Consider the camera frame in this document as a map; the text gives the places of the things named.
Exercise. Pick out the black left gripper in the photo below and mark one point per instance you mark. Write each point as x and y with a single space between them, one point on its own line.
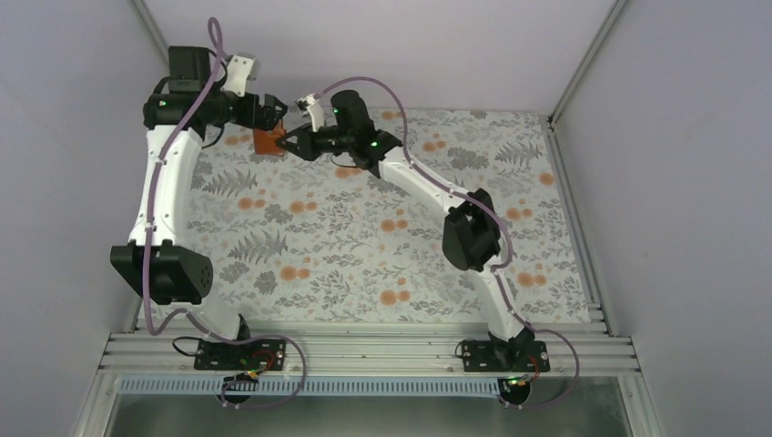
265 110

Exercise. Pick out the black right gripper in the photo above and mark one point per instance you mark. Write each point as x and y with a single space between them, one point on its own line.
311 141

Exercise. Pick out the brown leather card holder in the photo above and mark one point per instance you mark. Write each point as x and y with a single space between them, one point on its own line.
265 141

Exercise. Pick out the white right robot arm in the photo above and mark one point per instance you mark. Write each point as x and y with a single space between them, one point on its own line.
472 231

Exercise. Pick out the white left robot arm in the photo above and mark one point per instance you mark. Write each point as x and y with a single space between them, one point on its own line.
202 89

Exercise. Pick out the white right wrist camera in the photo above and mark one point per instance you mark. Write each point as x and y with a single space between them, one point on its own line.
310 107

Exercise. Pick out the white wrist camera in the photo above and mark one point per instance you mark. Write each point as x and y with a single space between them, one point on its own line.
240 69
310 107

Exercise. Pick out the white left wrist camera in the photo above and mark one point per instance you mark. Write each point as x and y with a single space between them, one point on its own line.
240 69

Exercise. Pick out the left aluminium corner post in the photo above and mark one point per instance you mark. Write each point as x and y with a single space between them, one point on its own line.
151 28

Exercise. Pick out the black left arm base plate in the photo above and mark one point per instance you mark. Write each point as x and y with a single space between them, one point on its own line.
261 355

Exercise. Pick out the blue slotted cable duct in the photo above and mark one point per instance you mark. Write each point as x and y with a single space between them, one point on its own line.
314 386

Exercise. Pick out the aluminium mounting rail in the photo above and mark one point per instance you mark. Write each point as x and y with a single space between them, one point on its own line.
377 349

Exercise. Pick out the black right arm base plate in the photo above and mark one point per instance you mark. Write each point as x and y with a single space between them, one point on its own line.
489 356

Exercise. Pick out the aluminium corner frame post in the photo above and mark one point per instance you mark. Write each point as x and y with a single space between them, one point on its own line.
615 11

